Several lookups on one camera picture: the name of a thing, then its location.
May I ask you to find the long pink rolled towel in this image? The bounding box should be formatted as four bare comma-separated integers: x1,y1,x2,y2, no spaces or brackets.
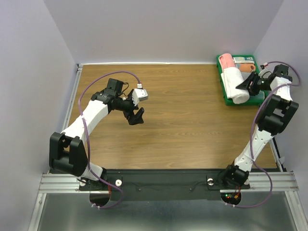
218,53,236,70

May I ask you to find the orange rolled towel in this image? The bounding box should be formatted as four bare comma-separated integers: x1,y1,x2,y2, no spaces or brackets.
237,64,256,73

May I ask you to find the teal rolled towel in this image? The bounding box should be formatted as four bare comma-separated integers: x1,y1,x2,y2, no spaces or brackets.
249,91,266,102

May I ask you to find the white blue patterned towel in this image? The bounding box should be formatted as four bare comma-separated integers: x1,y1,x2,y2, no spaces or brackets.
233,56,255,64

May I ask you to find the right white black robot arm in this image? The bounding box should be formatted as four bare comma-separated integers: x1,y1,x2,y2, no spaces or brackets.
221,61,299,188

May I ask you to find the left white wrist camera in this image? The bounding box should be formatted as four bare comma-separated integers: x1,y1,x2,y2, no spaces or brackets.
132,83,149,106

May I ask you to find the purple cable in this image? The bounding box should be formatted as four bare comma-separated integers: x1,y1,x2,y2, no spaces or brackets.
225,61,302,208
78,71,143,209

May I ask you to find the aluminium frame rail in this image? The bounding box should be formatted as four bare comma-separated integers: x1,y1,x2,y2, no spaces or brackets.
26,62,114,231

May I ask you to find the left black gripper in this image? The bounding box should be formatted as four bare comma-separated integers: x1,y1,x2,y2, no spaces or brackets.
116,92,144,125

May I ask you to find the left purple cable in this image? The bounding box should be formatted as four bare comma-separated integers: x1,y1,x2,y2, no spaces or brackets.
78,71,143,209

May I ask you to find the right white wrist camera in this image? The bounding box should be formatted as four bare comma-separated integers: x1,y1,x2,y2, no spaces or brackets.
259,63,271,78

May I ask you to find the green plastic basket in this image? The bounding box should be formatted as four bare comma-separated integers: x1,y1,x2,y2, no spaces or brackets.
216,53,268,106

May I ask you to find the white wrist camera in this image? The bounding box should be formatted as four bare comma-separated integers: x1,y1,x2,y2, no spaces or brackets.
259,63,271,78
132,83,149,106

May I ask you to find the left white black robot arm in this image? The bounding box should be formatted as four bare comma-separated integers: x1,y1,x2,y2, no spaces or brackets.
49,78,148,190

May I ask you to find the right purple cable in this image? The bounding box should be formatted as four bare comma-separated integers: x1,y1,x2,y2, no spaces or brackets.
225,61,302,208

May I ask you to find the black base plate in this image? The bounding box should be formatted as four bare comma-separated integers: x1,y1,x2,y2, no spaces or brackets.
77,169,250,205

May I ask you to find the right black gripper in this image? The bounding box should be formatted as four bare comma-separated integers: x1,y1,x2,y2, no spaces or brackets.
235,71,271,95

